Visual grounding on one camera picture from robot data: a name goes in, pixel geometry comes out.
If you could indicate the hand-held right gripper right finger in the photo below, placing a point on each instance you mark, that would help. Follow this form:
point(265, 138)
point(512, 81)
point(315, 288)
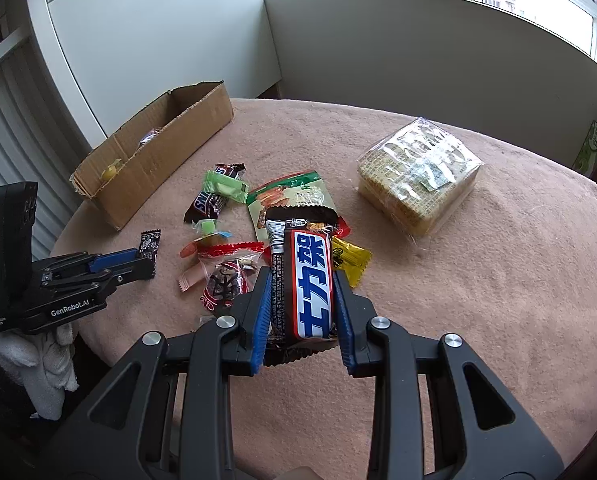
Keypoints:
point(342, 320)

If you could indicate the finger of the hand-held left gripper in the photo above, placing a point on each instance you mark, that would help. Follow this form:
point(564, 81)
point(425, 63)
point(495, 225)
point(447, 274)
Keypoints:
point(113, 258)
point(128, 275)

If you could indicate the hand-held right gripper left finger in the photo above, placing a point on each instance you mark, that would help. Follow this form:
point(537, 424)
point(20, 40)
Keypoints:
point(262, 310)

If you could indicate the small black snack packet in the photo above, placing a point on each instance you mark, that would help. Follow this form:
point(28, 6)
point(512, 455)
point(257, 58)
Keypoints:
point(150, 247)

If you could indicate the large brown chocolate bar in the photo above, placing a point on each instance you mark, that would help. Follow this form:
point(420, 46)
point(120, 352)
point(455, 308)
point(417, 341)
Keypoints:
point(311, 285)

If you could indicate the clear packet with red seal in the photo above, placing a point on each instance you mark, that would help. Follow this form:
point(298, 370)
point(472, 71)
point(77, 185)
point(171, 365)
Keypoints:
point(223, 280)

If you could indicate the yellow candy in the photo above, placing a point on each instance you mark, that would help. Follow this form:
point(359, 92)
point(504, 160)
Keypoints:
point(351, 257)

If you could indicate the pink snack packet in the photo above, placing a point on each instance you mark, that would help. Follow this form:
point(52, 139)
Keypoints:
point(192, 278)

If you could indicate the green jelly cup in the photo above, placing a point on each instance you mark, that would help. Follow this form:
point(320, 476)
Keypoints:
point(207, 228)

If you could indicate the small brown chocolate bar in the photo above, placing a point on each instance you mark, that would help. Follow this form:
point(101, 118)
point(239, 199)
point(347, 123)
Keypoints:
point(203, 205)

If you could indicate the brown cardboard box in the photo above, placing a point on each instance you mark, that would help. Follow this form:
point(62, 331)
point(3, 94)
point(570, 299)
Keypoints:
point(168, 160)

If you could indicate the green snack pouch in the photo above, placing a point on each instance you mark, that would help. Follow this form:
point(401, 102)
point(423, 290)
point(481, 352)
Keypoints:
point(298, 190)

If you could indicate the green candy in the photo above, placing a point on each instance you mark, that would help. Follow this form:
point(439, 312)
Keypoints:
point(226, 187)

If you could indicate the yellow jelly cup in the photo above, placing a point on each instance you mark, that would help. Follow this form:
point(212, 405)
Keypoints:
point(109, 172)

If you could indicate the dark snack packet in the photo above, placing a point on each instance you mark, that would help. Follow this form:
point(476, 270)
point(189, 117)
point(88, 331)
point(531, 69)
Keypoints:
point(151, 136)

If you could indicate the pink tablecloth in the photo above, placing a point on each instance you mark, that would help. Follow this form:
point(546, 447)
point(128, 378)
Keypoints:
point(478, 310)

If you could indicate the clear pack of wafer biscuits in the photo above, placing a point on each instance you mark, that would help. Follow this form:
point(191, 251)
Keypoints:
point(418, 180)

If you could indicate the white slatted panel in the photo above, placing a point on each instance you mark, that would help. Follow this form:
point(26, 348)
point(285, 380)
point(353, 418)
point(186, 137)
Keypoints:
point(13, 125)

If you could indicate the white cabinet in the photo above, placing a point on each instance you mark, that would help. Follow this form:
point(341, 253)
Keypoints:
point(153, 25)

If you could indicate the green printed carton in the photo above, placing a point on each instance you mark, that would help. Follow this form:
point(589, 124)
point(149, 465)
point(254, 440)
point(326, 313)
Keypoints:
point(595, 150)

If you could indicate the white window frame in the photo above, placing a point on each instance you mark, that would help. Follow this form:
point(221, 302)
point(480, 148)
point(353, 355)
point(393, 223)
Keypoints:
point(528, 10)

